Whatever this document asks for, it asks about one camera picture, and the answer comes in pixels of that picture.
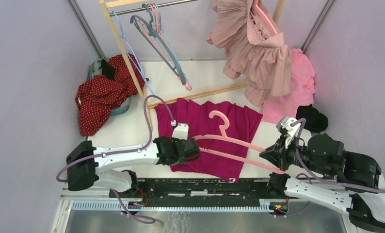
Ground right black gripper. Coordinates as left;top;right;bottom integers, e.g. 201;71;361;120
258;131;333;175

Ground magenta garment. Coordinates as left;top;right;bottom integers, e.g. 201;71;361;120
154;98;264;183

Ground dusty pink skirt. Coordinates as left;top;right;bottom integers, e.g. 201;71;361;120
207;0;292;107

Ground pink plastic hanger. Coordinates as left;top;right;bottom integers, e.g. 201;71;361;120
252;0;279;35

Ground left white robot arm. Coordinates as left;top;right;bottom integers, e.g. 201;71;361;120
66;136;200;198

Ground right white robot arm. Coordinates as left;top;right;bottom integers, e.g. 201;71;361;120
260;134;385;233

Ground light blue hanger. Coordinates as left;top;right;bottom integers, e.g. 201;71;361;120
112;11;155;95

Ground grey teal hanger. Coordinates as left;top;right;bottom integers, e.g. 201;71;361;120
130;3;187;86

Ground black cloth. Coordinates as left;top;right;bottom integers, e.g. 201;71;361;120
296;104;328;133

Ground pink towel garment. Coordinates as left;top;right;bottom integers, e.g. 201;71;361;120
260;49;316;124

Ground red polka dot garment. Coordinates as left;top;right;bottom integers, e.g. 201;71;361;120
75;54;139;136

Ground teal basket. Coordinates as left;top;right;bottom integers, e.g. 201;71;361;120
86;59;132;116

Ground wooden clothes rack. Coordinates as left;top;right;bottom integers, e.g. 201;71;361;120
99;0;287;129

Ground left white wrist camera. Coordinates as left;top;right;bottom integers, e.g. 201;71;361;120
171;120;189;140

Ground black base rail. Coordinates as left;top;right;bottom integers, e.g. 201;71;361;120
119;178;286;207

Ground white slotted cable duct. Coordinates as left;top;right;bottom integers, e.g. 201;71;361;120
71;200;273;213

